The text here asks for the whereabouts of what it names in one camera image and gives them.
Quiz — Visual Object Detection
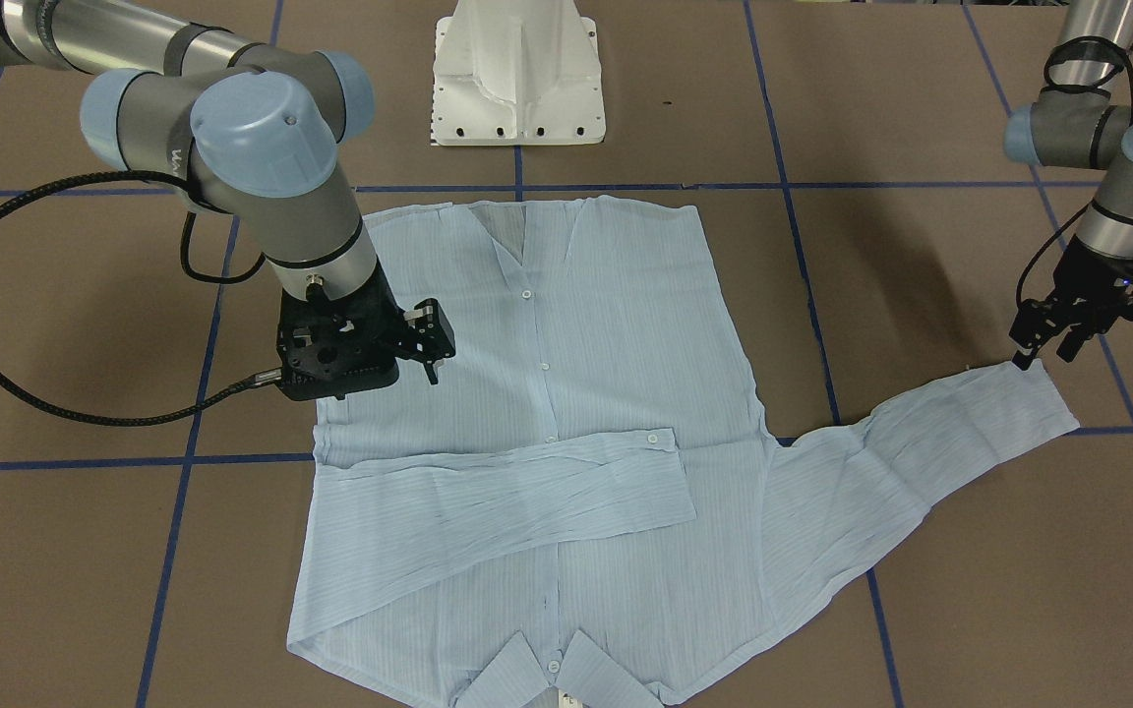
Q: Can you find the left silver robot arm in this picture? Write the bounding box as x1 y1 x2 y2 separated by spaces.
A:
1004 1 1133 369

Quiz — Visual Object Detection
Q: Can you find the light blue button shirt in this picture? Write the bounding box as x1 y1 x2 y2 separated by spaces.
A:
286 196 1077 707

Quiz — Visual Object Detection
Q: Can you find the black braided cable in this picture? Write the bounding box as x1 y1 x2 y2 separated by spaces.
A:
0 171 284 428
1015 37 1133 316

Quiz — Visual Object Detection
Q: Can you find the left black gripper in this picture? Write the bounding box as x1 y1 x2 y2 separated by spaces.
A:
1010 238 1133 372

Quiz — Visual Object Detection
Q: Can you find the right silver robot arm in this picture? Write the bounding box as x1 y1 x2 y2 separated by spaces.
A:
0 1 455 400

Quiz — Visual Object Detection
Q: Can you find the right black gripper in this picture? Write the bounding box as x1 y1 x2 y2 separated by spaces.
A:
275 267 457 400

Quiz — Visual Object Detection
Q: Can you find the white camera mast base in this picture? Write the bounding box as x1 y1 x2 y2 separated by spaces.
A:
429 1 607 147

